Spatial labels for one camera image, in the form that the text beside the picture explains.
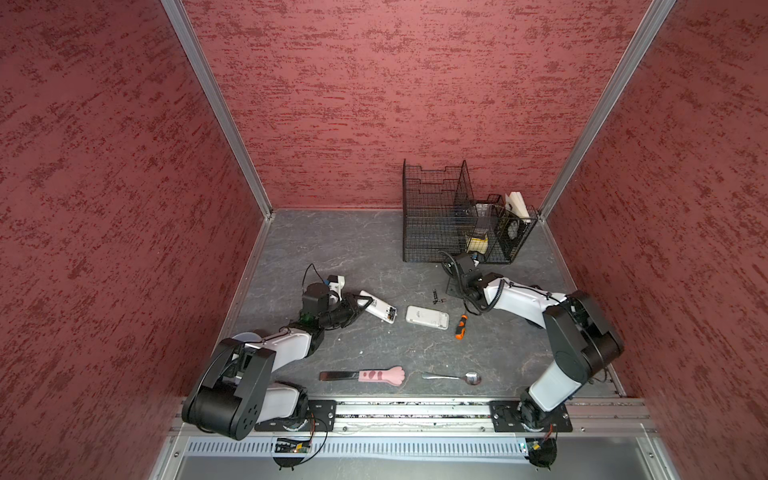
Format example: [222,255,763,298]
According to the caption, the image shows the white papers in basket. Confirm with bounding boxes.
[504,191,531,221]

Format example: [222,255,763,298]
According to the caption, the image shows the grey white remote control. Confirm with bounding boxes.
[405,305,450,330]

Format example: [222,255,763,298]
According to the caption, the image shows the black wire basket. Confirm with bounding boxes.
[402,162,538,264]

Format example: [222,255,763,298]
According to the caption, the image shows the orange black screwdriver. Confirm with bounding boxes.
[454,314,468,340]

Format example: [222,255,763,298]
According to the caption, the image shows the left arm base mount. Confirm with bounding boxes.
[253,399,338,434]

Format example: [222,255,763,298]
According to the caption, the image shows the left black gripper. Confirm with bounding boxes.
[320,292,373,328]

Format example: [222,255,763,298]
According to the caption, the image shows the grey bowl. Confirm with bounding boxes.
[232,332,262,343]

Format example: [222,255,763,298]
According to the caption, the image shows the yellow sponge in basket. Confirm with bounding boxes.
[466,235,489,255]

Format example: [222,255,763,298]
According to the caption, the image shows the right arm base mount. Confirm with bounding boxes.
[488,400,573,434]

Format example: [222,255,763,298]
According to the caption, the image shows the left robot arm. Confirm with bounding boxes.
[182,293,373,440]

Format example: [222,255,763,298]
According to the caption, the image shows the pink cat paw knife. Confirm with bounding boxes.
[318,366,406,387]

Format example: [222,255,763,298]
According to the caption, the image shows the metal spoon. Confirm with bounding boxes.
[421,371,482,386]

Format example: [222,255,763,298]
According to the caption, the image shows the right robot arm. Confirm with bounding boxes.
[441,255,625,431]

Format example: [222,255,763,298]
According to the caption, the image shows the aluminium front rail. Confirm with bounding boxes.
[170,395,655,436]

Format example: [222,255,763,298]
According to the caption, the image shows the white air conditioner remote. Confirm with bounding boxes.
[359,290,397,324]

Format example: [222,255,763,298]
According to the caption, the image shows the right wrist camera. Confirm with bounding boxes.
[452,253,477,275]

